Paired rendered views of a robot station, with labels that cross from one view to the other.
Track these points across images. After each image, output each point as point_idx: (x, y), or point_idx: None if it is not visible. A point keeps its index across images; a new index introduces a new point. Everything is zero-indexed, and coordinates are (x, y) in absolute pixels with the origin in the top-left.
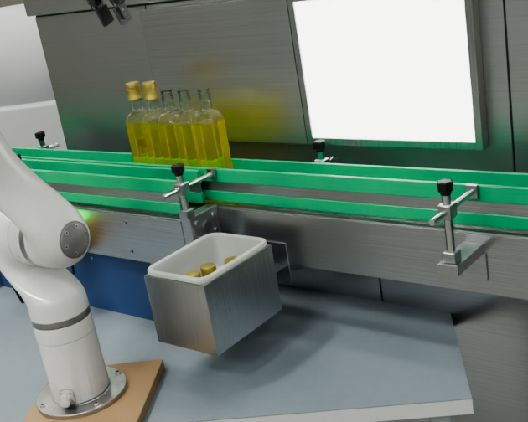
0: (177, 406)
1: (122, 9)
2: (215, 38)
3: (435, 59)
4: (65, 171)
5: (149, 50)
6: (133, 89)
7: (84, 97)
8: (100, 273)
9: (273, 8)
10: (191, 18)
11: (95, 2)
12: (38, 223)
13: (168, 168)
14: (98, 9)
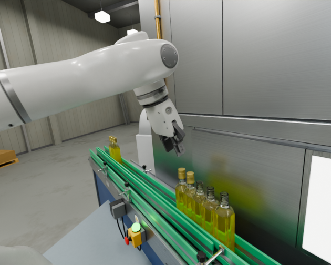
0: None
1: (179, 146)
2: (234, 157)
3: None
4: (146, 193)
5: (193, 149)
6: (182, 173)
7: (163, 155)
8: (152, 251)
9: (289, 154)
10: (219, 142)
11: (162, 137)
12: None
13: (194, 228)
14: (164, 141)
